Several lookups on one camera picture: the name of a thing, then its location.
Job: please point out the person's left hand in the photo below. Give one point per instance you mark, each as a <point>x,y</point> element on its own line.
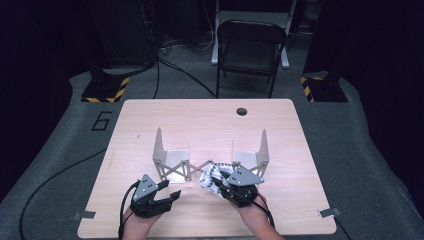
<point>135,228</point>

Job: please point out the expandable metal book rack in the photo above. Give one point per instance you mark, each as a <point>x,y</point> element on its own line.
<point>176,160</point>

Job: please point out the black folding chair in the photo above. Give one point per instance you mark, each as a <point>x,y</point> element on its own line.
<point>250,50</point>

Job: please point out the grey tape piece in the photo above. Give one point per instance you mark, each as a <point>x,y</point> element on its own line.
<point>329,212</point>
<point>83,215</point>

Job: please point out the white black patterned cloth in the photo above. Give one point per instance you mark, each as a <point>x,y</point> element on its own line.
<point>210,181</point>

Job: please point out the dark cabinet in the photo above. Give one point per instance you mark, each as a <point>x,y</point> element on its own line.
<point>123,33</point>

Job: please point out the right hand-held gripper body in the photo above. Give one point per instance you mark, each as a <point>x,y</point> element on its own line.
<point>241,191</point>

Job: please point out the person's right hand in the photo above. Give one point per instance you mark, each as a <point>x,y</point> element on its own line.
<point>254,215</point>

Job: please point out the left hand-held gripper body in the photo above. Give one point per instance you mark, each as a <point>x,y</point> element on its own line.
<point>146,205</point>

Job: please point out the black stand base striped edge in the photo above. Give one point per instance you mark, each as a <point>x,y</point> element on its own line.
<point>103,89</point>
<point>325,90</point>

